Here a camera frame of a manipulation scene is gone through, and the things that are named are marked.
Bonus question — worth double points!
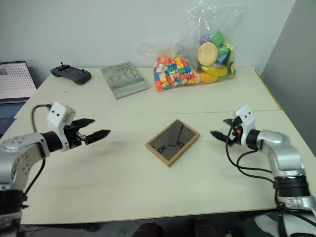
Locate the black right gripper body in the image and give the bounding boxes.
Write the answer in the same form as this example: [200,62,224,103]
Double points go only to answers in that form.
[229,116,244,147]

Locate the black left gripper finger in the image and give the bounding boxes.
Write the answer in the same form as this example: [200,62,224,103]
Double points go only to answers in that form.
[84,129,112,145]
[74,118,96,129]

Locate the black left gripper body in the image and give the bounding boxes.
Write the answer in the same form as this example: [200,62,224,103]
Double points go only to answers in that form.
[64,122,87,149]

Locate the laptop computer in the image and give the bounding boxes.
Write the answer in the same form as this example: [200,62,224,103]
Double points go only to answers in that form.
[0,60,38,139]

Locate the black handheld controller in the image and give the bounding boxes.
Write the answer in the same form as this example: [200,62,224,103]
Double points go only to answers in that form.
[50,62,92,86]

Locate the yellow toy banana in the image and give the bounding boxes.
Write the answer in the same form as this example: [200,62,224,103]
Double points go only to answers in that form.
[199,64,230,84]

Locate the grey paperback book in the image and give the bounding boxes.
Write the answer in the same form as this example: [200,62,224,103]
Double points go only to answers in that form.
[100,61,150,100]

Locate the pale yellow round toy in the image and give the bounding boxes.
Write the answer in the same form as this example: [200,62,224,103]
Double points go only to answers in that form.
[197,42,219,66]

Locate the clear bag of building bricks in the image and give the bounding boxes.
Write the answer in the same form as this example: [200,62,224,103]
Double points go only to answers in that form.
[136,40,199,93]

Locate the green toy block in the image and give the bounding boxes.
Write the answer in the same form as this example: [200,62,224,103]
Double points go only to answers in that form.
[210,29,226,47]

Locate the clear bag of toy shapes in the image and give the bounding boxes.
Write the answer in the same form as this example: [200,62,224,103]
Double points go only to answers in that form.
[185,0,246,85]

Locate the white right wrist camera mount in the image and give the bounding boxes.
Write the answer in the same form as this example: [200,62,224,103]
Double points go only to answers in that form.
[234,104,255,147]

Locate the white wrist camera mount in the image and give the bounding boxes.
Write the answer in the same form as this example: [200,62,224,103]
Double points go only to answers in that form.
[46,102,76,152]
[234,104,255,147]

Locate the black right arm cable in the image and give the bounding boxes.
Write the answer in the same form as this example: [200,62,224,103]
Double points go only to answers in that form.
[225,124,278,191]

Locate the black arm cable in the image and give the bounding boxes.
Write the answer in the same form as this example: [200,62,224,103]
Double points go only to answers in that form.
[225,124,278,191]
[23,104,53,198]

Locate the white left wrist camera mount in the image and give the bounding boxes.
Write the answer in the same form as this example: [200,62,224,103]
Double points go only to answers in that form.
[46,102,76,152]

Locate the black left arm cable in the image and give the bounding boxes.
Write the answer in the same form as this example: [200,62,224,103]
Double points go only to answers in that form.
[23,104,53,198]

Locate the wooden picture frame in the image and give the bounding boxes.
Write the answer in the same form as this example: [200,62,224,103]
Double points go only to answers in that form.
[144,118,200,168]

